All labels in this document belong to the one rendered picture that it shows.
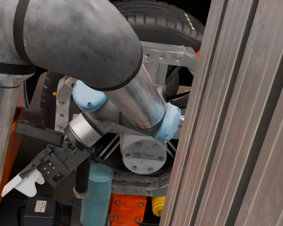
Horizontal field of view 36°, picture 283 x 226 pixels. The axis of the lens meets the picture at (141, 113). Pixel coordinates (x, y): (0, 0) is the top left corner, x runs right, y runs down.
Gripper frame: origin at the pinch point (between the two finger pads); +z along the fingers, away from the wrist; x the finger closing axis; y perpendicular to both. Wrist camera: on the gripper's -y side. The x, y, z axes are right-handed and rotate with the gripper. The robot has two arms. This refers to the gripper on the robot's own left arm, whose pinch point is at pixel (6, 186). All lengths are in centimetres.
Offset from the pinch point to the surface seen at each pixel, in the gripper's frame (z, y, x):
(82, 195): -7.9, 15.6, 16.8
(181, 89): -75, 38, 256
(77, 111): -18, -3, 59
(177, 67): -53, 8, 35
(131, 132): -29.6, 10.9, 11.7
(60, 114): -16.1, -5.5, 32.6
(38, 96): 12, -32, 217
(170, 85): -51, 13, 63
